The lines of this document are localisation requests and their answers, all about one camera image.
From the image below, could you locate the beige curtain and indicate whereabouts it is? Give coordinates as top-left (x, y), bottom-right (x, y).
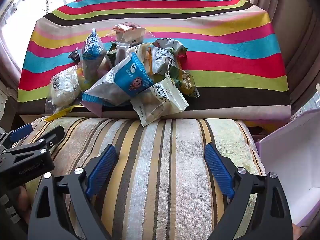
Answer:
top-left (0, 30), bottom-right (23, 93)
top-left (230, 0), bottom-right (320, 110)

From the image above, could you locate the cream packet with black print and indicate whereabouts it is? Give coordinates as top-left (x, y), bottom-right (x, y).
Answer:
top-left (129, 73), bottom-right (188, 127)
top-left (129, 42), bottom-right (150, 64)

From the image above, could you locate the beige brown striped towel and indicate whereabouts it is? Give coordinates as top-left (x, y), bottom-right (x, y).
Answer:
top-left (12, 116), bottom-right (267, 240)

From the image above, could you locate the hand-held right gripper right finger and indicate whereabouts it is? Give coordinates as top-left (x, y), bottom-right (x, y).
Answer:
top-left (204, 144), bottom-right (293, 240)

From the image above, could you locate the dark green snack packet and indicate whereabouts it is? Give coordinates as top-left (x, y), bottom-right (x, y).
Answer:
top-left (167, 65), bottom-right (200, 98)

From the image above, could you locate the white orange-edged snack packet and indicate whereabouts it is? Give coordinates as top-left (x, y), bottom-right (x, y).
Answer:
top-left (146, 45), bottom-right (177, 77)

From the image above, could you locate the colourful striped cloth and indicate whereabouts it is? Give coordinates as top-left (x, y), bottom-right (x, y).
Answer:
top-left (17, 0), bottom-right (292, 119)

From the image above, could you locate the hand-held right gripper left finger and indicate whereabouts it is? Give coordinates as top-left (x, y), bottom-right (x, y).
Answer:
top-left (27, 144), bottom-right (118, 240)

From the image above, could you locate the clear bag with white bun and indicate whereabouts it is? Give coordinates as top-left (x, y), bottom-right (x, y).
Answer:
top-left (44, 66), bottom-right (84, 122)

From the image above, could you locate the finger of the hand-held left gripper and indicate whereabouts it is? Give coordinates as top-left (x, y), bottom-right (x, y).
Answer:
top-left (0, 126), bottom-right (65, 190)
top-left (0, 124), bottom-right (33, 153)

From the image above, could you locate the white box with purple edge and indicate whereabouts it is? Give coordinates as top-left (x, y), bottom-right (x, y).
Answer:
top-left (255, 109), bottom-right (320, 233)

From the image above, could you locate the white blue cartoon snack packet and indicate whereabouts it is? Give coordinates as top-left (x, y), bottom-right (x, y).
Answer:
top-left (82, 52), bottom-right (154, 107)

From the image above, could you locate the sheer floral lace curtain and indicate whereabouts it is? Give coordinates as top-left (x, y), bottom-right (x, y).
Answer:
top-left (0, 0), bottom-right (230, 48)

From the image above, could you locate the blue crinkled snack packet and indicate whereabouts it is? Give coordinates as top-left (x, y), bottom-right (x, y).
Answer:
top-left (81, 28), bottom-right (107, 67)

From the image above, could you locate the small dark candy packet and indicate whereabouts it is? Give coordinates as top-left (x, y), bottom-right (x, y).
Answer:
top-left (68, 50), bottom-right (81, 63)

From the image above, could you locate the pink snack packet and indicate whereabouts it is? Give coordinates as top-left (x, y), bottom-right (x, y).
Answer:
top-left (80, 99), bottom-right (103, 118)

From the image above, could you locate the silver white green-print packet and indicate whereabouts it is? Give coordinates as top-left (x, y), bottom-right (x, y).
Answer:
top-left (152, 37), bottom-right (188, 61)

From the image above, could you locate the clear-wrapped sandwich cake packet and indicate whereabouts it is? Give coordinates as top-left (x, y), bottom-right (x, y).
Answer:
top-left (111, 22), bottom-right (147, 46)

